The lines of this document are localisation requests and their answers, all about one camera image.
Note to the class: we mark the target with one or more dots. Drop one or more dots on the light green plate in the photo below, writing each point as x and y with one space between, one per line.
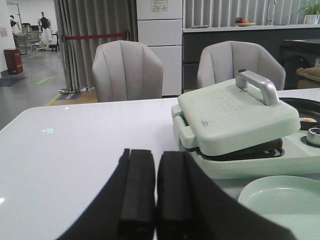
290 201

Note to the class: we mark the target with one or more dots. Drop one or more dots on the red trash bin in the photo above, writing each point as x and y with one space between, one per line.
13 61

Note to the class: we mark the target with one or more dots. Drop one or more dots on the dark appliance box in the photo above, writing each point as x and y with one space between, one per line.
298 60

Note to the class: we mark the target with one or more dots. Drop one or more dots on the green breakfast maker base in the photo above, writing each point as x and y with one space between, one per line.
296 157

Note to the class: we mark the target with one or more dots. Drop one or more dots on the potted green plant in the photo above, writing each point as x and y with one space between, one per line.
311 12

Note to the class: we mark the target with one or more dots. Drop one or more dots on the green breakfast maker lid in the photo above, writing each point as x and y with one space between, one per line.
232 115

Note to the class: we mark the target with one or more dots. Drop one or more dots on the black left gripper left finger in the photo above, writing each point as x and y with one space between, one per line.
124 209

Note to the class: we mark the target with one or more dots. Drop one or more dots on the left silver control knob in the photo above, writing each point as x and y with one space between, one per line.
313 136

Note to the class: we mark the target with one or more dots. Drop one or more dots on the orange shrimp pieces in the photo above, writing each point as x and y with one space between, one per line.
307 119

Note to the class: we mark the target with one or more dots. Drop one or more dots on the dark grey counter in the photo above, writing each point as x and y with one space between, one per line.
269 37

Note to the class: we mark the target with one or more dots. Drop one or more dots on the grey chair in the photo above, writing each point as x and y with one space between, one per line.
221 61
127 70

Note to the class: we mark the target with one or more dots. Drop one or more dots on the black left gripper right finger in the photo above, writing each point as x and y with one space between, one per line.
190 206

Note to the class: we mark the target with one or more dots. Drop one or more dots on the red barrier belt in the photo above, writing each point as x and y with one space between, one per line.
97 36

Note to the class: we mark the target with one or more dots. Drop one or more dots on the fruit plate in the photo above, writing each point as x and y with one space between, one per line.
241 22

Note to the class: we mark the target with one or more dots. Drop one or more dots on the beige sofa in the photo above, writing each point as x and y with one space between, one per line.
310 78

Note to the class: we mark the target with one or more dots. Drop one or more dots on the black round frying pan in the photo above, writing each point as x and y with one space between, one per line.
307 109

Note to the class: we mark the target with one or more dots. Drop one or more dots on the left grey chair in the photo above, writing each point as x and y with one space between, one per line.
127 70

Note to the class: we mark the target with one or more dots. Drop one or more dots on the right grey chair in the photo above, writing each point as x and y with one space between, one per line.
221 61

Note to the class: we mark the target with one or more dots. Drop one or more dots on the white cabinet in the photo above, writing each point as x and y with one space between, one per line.
159 25

